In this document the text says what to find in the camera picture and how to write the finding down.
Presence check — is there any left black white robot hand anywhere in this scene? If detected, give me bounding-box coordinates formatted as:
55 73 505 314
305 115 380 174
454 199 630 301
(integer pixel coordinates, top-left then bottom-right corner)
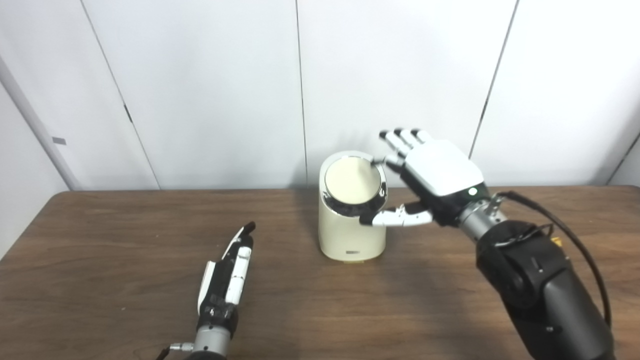
196 221 257 333

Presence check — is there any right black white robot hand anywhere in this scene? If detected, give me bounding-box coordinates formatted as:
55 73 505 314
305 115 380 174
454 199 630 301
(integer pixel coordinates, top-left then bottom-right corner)
359 128 493 228

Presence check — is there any cream round bin lid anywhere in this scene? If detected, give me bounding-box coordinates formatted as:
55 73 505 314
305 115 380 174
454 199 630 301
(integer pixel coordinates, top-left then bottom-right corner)
324 156 381 203

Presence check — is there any black bin liner bag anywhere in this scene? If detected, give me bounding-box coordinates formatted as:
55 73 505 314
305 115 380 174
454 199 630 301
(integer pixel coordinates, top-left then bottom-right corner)
322 192 386 217

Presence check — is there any cream-colored round bin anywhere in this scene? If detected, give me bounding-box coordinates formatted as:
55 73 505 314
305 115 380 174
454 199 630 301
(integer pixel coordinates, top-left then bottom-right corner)
318 151 388 263

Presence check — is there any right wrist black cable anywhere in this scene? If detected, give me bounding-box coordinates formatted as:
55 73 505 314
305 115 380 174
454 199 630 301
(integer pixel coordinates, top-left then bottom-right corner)
492 190 614 329

